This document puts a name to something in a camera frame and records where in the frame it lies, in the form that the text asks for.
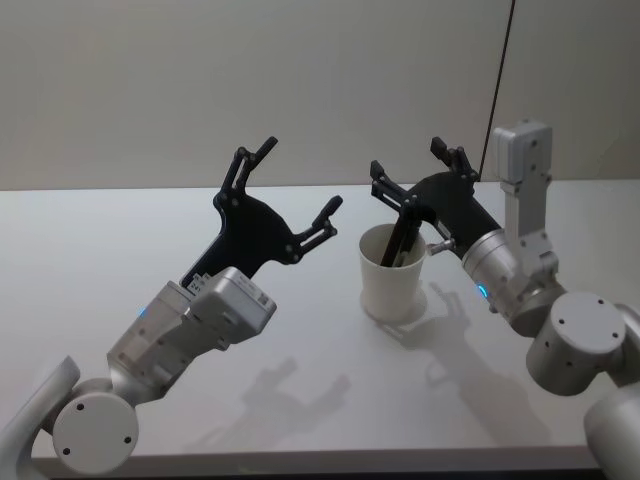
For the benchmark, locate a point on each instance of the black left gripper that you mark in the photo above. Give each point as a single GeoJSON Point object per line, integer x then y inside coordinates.
{"type": "Point", "coordinates": [250, 227]}

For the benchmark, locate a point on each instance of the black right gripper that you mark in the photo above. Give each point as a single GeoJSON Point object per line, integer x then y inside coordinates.
{"type": "Point", "coordinates": [452, 200]}

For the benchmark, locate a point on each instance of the white paper cup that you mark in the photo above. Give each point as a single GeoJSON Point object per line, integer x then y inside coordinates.
{"type": "Point", "coordinates": [390, 292]}

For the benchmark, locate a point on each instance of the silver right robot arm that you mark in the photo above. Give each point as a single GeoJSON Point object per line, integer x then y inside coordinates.
{"type": "Point", "coordinates": [575, 345]}

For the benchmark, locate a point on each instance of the dark slender stick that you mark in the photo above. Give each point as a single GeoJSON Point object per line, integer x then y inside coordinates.
{"type": "Point", "coordinates": [409, 245]}
{"type": "Point", "coordinates": [391, 240]}

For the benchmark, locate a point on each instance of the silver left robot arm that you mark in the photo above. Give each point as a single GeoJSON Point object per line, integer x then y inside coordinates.
{"type": "Point", "coordinates": [150, 340]}

